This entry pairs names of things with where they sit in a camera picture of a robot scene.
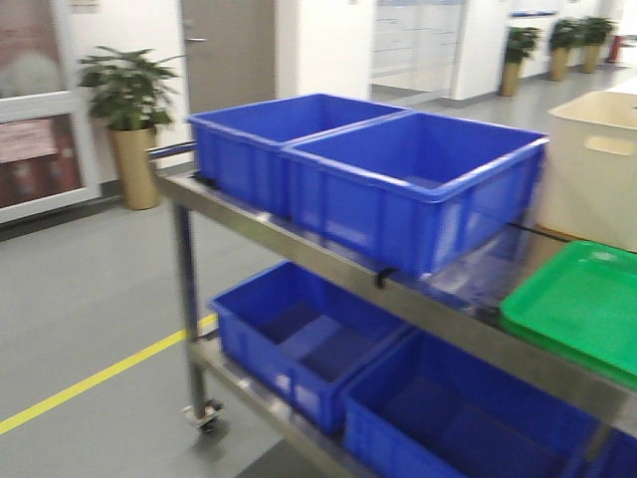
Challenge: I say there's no blue bin cart top left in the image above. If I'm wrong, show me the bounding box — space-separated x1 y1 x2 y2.
188 94 407 216

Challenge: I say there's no steel trolley cart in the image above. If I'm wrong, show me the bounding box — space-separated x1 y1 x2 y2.
144 141 636 477

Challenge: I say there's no blue bin cart top right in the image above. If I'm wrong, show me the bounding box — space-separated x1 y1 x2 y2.
282 112 548 278

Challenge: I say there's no green plastic tray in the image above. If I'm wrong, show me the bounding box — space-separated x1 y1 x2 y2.
500 240 636 389

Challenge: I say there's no cream plastic basket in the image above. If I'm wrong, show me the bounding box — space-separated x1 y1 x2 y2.
536 91 636 252

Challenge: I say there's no potted plant gold pot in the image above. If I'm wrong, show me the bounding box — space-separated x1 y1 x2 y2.
79 46 178 210

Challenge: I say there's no blue bin cart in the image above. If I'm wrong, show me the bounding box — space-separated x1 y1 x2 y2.
208 261 411 434
188 94 407 216
343 333 595 477
282 112 548 278

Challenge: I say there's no blue bin cart lower left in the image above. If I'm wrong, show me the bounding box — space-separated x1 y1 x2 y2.
208 261 411 434

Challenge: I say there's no grey door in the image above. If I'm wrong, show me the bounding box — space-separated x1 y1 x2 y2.
181 0 276 113

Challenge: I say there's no blue bin cart lower right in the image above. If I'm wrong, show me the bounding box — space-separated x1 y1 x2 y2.
343 333 595 477

